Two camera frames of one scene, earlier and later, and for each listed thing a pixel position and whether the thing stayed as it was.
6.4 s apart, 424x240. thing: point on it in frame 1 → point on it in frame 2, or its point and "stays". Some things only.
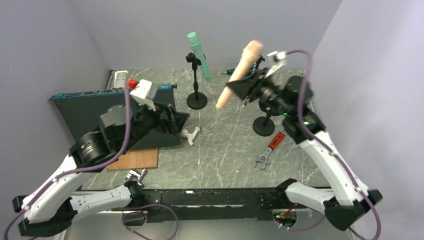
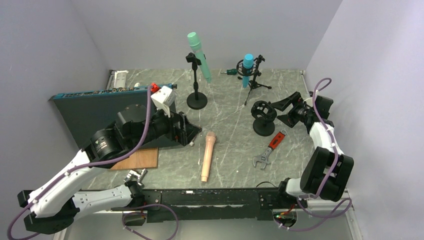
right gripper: [243, 87] → [283, 105]
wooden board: [139, 158] stays
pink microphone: [250, 56] → [210, 138]
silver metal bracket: [116, 79] stays
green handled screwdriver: [229, 71] stays
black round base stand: [196, 100] stays
